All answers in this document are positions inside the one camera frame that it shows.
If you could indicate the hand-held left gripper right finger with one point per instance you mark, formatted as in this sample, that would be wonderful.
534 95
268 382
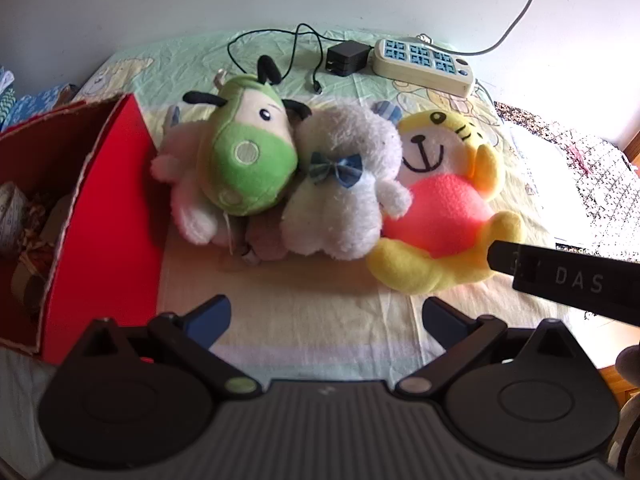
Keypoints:
445 322

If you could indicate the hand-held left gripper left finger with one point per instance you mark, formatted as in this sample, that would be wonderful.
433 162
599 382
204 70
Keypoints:
210 317

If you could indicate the yellow tiger plush toy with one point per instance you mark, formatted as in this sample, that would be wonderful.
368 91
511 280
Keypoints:
440 205

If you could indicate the red cardboard box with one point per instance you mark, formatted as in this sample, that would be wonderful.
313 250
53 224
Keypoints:
115 240

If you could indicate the pink plush toy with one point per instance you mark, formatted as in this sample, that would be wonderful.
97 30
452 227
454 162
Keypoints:
185 195

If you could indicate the green cow plush toy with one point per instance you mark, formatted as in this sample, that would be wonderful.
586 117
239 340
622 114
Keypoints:
250 160

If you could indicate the bear print bed sheet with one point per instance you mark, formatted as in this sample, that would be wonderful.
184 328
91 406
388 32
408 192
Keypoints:
310 285

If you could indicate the black white patterned cloth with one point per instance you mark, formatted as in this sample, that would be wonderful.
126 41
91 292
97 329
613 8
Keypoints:
600 170

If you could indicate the cream power strip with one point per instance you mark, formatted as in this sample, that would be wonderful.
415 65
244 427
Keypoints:
420 67

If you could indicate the blue checkered towel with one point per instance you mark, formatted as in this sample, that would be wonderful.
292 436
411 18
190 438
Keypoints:
35 102

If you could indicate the black power adapter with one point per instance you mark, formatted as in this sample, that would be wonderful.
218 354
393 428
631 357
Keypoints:
347 57

